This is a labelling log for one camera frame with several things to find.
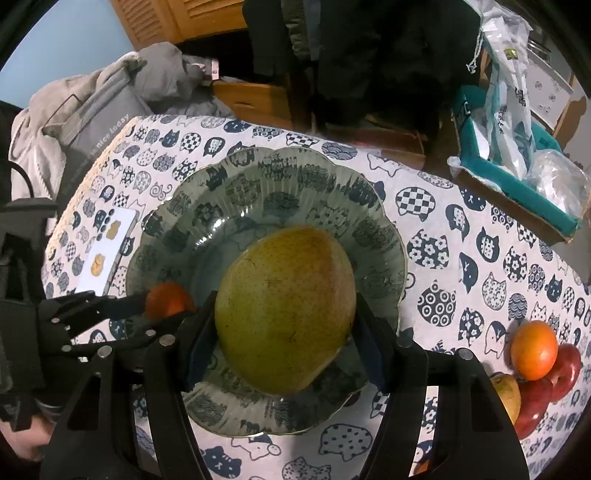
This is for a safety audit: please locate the wooden louvered cabinet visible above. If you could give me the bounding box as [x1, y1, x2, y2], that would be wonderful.
[108, 0, 250, 51]

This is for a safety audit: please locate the cat print tablecloth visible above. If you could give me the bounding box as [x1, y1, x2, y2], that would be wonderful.
[41, 114, 591, 480]

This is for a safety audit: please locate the large green-yellow pear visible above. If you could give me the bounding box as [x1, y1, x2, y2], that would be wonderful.
[215, 226, 357, 396]

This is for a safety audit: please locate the black cable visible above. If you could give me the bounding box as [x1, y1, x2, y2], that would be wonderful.
[0, 159, 37, 204]

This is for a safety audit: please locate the teal cardboard box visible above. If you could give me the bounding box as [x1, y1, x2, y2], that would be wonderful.
[447, 85, 583, 244]

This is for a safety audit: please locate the printed plastic bag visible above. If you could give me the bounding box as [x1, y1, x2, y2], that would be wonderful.
[464, 0, 539, 181]

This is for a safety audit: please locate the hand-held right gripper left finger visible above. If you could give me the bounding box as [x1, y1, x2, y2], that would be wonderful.
[39, 290, 220, 480]

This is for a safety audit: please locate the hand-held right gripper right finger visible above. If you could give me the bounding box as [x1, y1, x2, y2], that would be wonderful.
[353, 293, 532, 480]

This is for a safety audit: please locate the dark grey tote bag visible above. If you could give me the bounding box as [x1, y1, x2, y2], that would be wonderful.
[58, 69, 155, 204]

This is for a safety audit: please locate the scalloped glass plate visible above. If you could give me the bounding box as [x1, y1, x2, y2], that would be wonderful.
[126, 147, 408, 437]

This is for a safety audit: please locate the grey clothing pile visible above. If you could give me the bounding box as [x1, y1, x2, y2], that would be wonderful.
[9, 42, 236, 208]

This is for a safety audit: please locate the red apple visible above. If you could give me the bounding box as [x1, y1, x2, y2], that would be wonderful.
[513, 377, 554, 440]
[545, 344, 583, 402]

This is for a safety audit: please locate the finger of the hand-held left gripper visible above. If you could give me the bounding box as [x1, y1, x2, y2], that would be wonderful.
[37, 292, 151, 334]
[55, 310, 200, 365]

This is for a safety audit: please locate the white card with cat stickers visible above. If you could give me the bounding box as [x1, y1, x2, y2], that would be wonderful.
[74, 209, 138, 296]

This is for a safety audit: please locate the wooden drawer unit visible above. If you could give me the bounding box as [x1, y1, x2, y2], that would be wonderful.
[212, 78, 296, 132]

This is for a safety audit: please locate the white printed storage box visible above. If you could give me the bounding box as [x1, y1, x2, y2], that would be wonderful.
[526, 46, 575, 134]

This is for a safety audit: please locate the person's left forearm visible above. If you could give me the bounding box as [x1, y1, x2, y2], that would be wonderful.
[0, 418, 47, 464]

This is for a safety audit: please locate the small yellow pear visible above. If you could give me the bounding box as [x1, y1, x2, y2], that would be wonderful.
[489, 373, 522, 425]

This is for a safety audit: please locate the black coat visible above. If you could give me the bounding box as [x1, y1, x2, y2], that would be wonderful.
[242, 0, 483, 139]

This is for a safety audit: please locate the clear plastic bag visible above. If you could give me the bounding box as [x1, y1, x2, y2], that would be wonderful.
[526, 148, 591, 220]

